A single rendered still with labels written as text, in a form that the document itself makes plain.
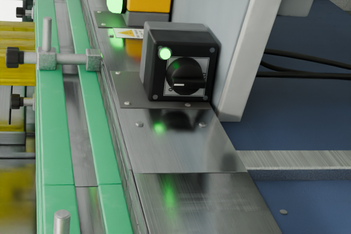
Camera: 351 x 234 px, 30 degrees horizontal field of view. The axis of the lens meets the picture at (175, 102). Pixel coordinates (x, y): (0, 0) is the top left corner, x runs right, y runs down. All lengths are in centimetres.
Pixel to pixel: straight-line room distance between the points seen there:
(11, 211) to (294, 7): 61
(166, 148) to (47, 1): 59
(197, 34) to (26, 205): 49
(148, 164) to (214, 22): 24
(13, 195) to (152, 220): 63
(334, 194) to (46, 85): 40
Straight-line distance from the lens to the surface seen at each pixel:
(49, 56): 92
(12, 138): 132
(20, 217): 114
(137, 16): 107
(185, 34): 81
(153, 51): 79
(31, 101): 127
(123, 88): 84
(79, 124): 79
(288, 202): 69
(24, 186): 122
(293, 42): 117
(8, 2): 211
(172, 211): 61
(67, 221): 50
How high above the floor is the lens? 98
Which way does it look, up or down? 13 degrees down
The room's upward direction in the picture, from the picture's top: 89 degrees counter-clockwise
